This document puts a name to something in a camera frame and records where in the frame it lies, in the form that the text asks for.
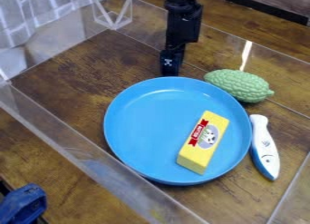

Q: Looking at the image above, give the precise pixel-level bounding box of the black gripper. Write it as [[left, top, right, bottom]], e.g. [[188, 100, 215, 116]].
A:
[[160, 0, 203, 76]]

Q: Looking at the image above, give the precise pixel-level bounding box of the white blue toy fish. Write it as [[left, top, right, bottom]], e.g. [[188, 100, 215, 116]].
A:
[[250, 114, 279, 180]]

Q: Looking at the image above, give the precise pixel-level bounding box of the clear acrylic enclosure wall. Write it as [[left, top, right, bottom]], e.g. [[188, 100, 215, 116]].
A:
[[0, 0, 310, 224]]

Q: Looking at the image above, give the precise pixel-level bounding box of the green bumpy toy gourd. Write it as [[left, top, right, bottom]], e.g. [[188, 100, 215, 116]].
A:
[[203, 69, 275, 102]]

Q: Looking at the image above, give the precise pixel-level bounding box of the blue clamp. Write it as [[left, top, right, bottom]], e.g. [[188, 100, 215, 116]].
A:
[[0, 183, 47, 224]]

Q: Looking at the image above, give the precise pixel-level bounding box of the blue round plate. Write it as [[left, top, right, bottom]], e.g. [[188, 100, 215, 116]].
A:
[[103, 77, 253, 186]]

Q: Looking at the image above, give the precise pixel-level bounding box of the yellow toy butter block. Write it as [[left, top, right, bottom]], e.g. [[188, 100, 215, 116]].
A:
[[176, 111, 230, 175]]

